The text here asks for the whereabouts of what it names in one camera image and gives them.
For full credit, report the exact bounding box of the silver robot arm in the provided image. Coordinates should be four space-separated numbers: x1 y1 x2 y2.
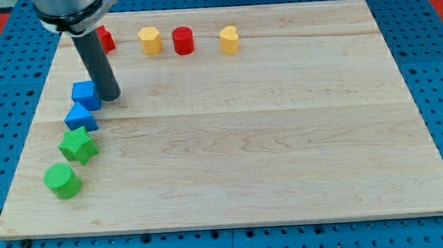
32 0 118 37

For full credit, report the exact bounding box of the yellow hexagon block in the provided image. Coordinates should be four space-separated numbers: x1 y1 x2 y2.
138 27 163 55

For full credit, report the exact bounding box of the red star block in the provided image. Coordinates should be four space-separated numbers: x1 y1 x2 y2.
96 25 116 54

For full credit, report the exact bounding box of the green star block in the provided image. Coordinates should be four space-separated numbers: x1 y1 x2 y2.
58 126 99 165

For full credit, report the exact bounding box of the light wooden board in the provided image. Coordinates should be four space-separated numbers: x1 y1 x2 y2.
0 0 443 240

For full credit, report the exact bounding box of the yellow heart block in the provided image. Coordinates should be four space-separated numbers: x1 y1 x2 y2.
219 25 240 55

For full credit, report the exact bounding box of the red cylinder block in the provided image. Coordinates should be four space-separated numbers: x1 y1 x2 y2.
172 27 194 55

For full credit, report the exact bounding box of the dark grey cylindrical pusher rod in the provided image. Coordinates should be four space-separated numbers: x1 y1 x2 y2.
72 30 121 102

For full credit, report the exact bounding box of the blue cube block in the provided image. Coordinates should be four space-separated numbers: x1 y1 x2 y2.
71 80 102 111

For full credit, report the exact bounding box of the blue triangle block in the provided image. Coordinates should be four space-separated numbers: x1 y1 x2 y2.
64 102 99 132

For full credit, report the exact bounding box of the green cylinder block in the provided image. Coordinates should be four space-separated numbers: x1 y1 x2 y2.
43 163 81 200

